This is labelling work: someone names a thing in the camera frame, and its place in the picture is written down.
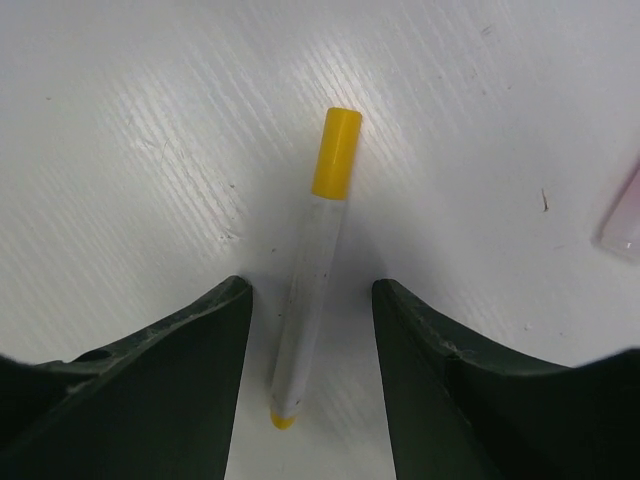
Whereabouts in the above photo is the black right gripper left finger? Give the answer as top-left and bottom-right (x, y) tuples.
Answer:
(1, 276), (253, 479)

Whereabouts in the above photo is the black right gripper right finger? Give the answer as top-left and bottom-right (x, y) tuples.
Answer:
(372, 279), (639, 479)

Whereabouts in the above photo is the purple highlighter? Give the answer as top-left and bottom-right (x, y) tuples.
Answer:
(591, 151), (639, 265)

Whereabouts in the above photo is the yellow cap pen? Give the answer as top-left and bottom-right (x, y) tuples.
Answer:
(270, 107), (362, 430)

